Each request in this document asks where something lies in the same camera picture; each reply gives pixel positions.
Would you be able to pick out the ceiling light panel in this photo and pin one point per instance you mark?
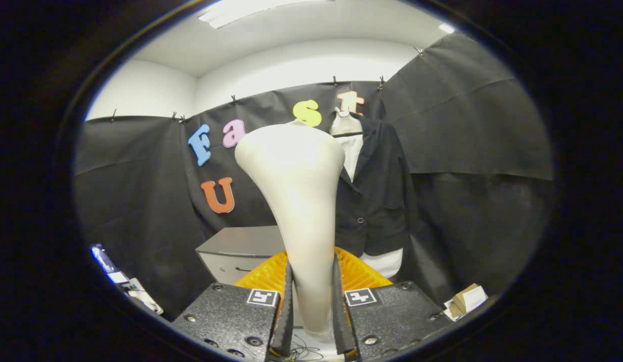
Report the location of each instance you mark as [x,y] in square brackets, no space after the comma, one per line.
[241,12]

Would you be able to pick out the row of black clips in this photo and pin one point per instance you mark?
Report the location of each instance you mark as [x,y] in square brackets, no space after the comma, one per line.
[335,81]

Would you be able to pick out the grey cabinet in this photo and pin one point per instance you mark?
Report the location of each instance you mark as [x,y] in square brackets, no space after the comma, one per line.
[241,241]

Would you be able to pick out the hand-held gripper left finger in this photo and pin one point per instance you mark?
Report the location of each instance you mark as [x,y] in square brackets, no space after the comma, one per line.
[226,319]

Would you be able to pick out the blue and white clutter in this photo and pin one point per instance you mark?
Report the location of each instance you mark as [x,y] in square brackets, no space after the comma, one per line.
[107,264]

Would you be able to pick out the white mannequin torso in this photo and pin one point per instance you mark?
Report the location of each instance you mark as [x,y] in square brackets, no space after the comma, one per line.
[352,151]

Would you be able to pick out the small ceiling light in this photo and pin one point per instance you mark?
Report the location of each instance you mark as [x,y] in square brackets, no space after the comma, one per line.
[446,28]

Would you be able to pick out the black backdrop cloth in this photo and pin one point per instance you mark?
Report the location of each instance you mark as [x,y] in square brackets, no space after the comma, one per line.
[140,191]

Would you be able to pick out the white garment steamer head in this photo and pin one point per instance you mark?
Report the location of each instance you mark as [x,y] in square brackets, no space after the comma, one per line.
[296,176]

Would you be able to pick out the black jacket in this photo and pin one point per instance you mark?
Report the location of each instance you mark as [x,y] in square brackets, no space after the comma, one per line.
[381,191]

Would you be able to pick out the white plastic hanger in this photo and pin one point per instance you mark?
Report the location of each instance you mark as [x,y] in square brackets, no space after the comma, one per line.
[344,125]

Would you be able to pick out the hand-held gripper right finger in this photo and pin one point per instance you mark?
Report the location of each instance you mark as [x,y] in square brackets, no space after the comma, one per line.
[391,319]

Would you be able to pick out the small cardboard box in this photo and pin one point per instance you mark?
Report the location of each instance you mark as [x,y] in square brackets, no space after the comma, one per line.
[467,299]

